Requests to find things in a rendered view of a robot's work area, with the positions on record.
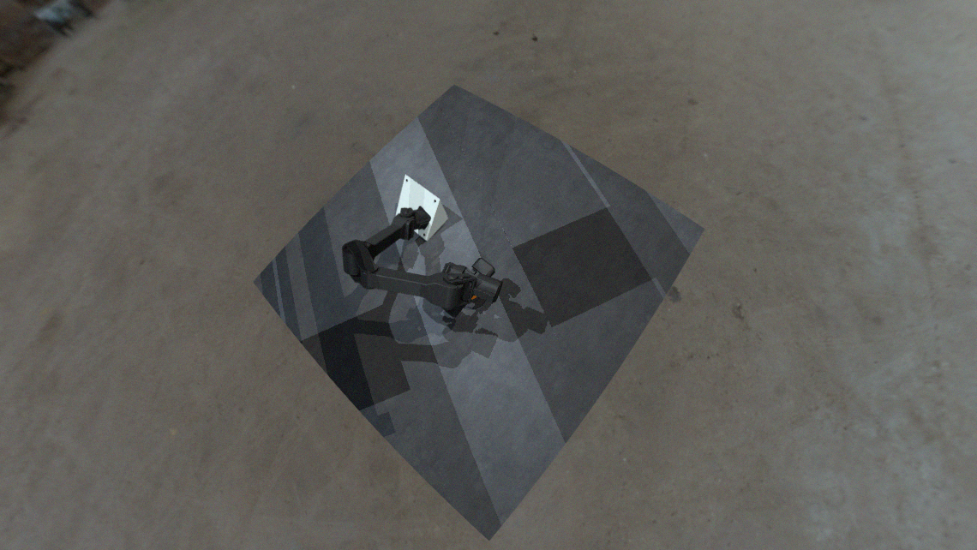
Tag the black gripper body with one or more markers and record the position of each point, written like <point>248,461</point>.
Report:
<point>480,266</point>

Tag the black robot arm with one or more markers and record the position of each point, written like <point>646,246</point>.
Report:
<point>442,289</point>

